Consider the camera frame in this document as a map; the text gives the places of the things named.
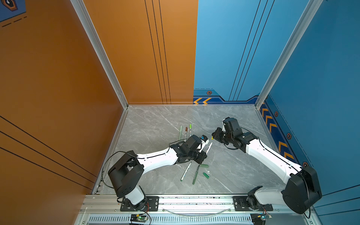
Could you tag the right aluminium corner post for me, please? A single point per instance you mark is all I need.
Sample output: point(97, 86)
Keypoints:
point(294, 39)

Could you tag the left aluminium corner post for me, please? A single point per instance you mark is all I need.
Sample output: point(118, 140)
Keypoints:
point(88, 25)

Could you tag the dark green capped pen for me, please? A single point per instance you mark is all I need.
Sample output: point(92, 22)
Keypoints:
point(197, 171)

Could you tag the left green circuit board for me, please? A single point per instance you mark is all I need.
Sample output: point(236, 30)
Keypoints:
point(139, 219)

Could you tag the right green circuit board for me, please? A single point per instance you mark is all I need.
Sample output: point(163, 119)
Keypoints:
point(260, 219)

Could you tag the aluminium front rail frame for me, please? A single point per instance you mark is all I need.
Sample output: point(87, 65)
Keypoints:
point(192, 209)

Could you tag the white pen brown end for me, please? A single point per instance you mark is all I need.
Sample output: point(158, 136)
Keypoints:
point(186, 133)

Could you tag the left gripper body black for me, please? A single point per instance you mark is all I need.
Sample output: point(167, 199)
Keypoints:
point(197, 156)

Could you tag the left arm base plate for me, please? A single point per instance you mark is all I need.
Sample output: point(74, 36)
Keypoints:
point(149, 204)

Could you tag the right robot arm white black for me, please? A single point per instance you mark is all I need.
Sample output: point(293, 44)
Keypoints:
point(302, 187)

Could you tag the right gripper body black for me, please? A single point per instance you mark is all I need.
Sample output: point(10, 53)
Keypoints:
point(222, 136)

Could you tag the white pen green tip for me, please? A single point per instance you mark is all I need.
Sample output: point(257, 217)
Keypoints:
point(187, 169)

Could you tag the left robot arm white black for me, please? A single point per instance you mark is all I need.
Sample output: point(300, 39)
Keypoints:
point(126, 173)

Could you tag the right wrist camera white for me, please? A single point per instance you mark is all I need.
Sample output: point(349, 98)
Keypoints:
point(225, 125)

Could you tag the aluminium corner post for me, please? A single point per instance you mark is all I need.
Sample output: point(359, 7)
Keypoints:
point(294, 39)
point(88, 25)

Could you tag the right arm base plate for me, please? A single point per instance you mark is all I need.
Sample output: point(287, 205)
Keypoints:
point(242, 203)

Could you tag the green circuit board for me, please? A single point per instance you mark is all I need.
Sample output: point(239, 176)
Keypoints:
point(260, 219)
point(139, 219)

